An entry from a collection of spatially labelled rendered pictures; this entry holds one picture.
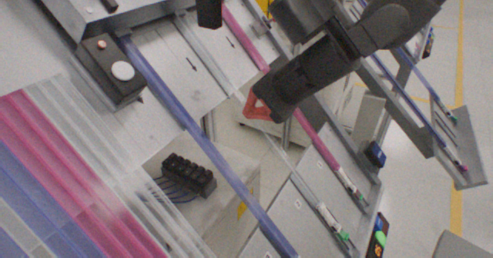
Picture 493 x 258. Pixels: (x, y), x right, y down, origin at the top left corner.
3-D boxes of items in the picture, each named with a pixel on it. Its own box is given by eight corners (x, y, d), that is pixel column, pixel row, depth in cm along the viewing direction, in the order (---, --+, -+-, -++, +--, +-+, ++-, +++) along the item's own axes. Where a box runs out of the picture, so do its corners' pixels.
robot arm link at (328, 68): (360, 72, 32) (373, 55, 36) (325, 21, 31) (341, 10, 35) (313, 98, 37) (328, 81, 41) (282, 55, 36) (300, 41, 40)
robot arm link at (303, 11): (417, 26, 27) (408, 19, 35) (350, -76, 26) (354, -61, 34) (313, 92, 34) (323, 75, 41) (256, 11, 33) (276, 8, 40)
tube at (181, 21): (342, 234, 53) (347, 234, 52) (340, 240, 52) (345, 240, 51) (171, 7, 46) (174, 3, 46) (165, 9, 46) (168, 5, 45)
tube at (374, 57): (460, 168, 71) (465, 166, 70) (461, 172, 70) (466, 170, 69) (333, 6, 63) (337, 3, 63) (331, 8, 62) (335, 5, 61)
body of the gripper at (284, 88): (247, 91, 39) (284, 63, 34) (280, 63, 46) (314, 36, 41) (276, 126, 40) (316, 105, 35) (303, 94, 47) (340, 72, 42)
